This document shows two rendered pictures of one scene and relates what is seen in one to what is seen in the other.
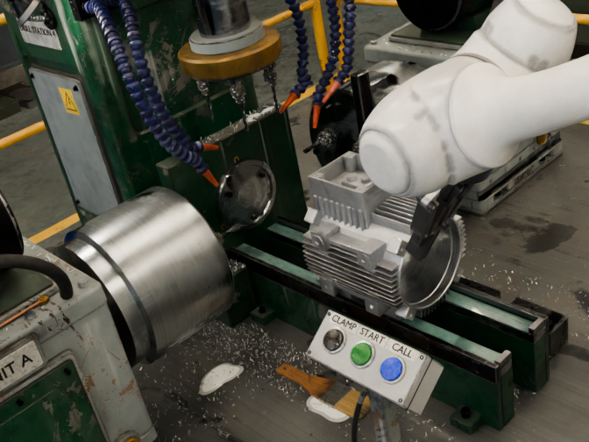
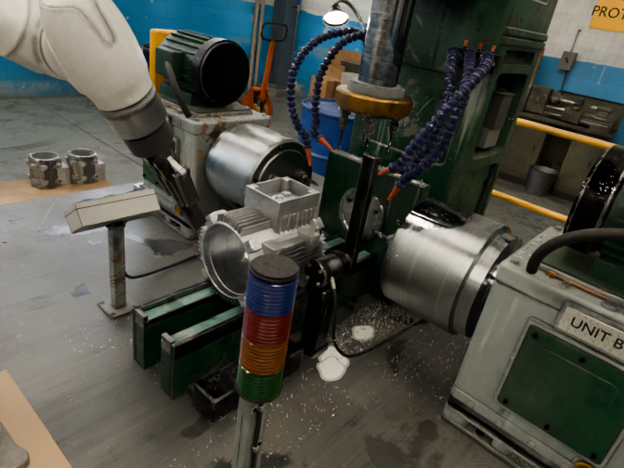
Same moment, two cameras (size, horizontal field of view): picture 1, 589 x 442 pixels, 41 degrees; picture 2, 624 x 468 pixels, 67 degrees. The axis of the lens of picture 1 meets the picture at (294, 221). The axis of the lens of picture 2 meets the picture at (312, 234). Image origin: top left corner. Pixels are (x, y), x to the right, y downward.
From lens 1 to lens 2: 1.44 m
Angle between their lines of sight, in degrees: 66
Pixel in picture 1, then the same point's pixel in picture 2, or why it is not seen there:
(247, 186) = not seen: hidden behind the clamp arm
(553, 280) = (313, 444)
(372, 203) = (250, 200)
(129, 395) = not seen: hidden behind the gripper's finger
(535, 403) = (149, 383)
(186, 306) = (223, 180)
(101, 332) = (189, 147)
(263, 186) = (373, 220)
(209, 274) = (237, 178)
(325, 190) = (274, 186)
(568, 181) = not seen: outside the picture
